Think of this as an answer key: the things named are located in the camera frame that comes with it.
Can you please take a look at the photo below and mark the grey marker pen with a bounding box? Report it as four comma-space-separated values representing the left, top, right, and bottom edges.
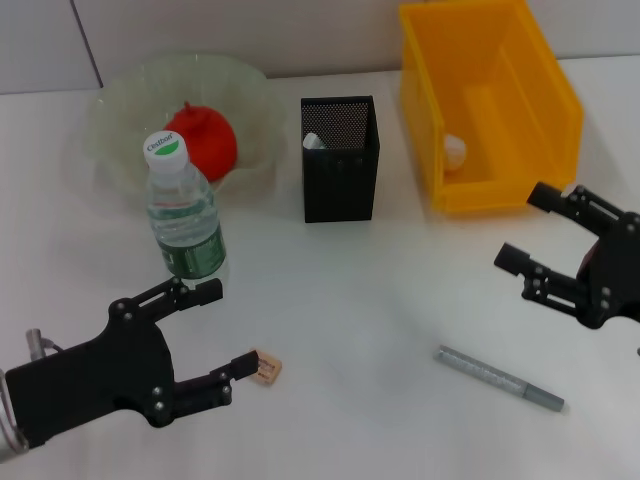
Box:
432, 344, 566, 414

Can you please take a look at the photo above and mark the white paper ball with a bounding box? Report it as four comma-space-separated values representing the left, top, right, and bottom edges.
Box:
443, 133, 469, 172

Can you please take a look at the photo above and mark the red-orange toy orange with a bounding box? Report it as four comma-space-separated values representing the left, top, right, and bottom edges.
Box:
163, 100, 239, 184

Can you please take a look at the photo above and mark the small tan eraser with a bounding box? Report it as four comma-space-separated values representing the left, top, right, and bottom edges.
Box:
253, 352, 284, 389

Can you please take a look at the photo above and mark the clear green-label water bottle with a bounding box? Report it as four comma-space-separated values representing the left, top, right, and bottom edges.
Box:
143, 130, 230, 284

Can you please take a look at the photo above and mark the left gripper cable with plugs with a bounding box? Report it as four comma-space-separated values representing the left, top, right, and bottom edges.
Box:
25, 328, 66, 361

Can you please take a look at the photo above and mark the green glass fruit plate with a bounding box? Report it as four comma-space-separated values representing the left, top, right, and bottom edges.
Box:
84, 49, 286, 201

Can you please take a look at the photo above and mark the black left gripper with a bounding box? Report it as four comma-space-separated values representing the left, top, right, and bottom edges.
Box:
4, 276, 260, 446

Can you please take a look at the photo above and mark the yellow plastic bin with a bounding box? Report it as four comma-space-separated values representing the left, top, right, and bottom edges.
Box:
398, 0, 585, 215

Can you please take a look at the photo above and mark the black mesh pen holder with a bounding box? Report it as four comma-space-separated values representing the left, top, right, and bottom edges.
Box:
299, 93, 382, 224

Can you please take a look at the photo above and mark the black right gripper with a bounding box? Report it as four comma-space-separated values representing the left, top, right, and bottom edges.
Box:
493, 181, 640, 331

